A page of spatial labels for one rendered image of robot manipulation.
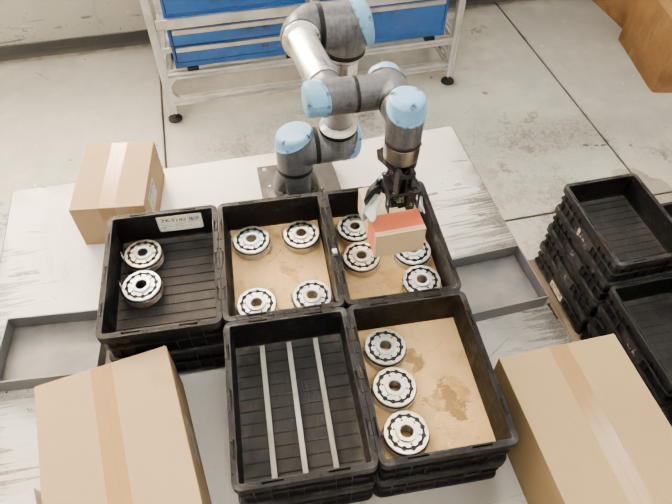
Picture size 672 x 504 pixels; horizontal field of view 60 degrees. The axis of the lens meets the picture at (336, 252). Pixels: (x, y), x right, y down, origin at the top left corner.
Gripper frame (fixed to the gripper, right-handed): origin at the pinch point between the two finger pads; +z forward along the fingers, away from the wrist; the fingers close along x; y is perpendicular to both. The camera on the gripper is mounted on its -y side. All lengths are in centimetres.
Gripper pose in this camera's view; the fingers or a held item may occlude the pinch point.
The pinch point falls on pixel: (390, 214)
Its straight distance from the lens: 139.5
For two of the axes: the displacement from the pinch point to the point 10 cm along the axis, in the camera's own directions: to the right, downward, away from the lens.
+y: 2.2, 7.6, -6.1
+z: 0.0, 6.3, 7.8
